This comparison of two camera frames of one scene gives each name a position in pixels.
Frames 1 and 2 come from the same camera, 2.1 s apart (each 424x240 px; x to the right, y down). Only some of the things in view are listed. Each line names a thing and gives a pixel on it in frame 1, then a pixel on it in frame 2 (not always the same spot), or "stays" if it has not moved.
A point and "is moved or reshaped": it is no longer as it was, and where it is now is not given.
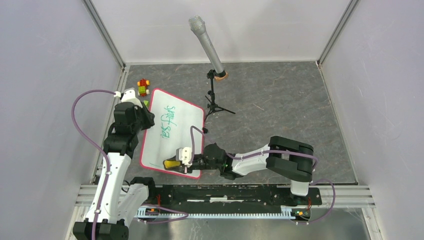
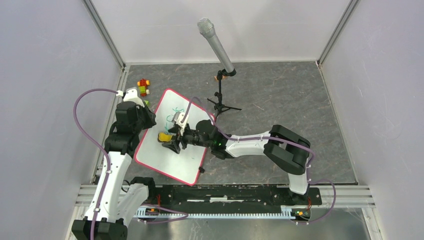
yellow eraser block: [172, 163] → [163, 137]
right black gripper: [182, 169] → [174, 145]
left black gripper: [150, 117] stays
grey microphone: [198, 23] → [205, 25]
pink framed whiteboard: [177, 123] is moved or reshaped
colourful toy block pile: [142, 90] stays
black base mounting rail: [190, 197] stays
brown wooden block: [221, 79] stays
